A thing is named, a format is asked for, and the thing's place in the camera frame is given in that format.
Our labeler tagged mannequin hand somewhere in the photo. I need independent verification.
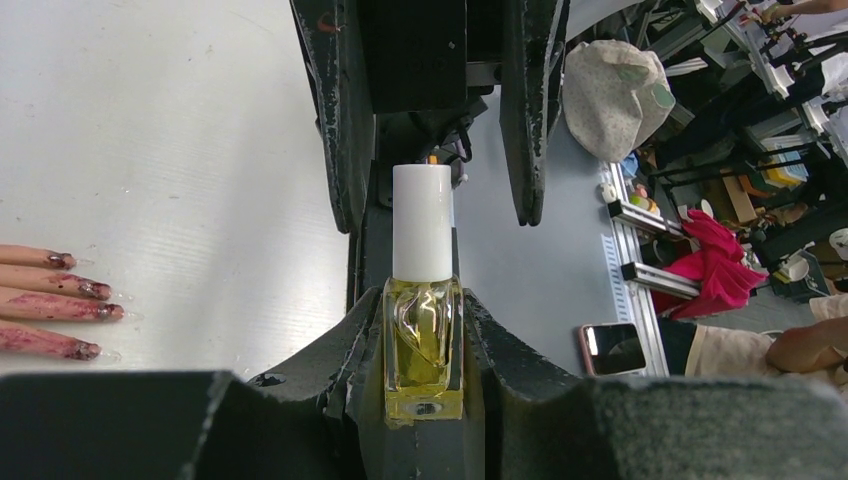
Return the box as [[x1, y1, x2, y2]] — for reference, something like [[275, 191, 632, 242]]
[[1, 244, 125, 361]]

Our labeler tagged person's forearm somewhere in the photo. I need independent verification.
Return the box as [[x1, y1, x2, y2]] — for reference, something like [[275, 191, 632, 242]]
[[766, 317, 847, 373]]

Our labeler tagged red cloth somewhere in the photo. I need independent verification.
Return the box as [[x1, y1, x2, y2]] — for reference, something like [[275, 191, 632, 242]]
[[652, 210, 767, 320]]

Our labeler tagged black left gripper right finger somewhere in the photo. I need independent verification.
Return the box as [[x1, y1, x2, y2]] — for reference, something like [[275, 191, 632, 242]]
[[464, 292, 847, 479]]

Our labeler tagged pink smartphone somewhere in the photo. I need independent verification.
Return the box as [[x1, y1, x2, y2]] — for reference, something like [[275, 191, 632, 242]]
[[577, 323, 647, 377]]

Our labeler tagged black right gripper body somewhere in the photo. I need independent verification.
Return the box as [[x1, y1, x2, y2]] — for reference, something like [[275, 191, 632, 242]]
[[357, 0, 505, 167]]

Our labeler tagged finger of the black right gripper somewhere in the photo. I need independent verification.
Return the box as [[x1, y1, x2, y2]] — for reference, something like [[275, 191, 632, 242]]
[[499, 0, 570, 226], [290, 0, 375, 233]]

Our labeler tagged beige floral cloth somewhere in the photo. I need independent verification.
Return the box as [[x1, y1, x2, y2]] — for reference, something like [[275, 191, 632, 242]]
[[562, 40, 676, 163]]

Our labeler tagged yellow nail polish bottle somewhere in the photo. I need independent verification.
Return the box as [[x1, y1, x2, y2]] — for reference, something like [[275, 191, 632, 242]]
[[382, 276, 464, 428]]

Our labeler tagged white nail polish cap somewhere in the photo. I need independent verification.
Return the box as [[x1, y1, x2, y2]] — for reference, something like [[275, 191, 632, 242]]
[[392, 164, 453, 283]]

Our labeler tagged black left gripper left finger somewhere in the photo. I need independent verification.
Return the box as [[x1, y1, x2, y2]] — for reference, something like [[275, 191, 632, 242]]
[[1, 288, 381, 479]]

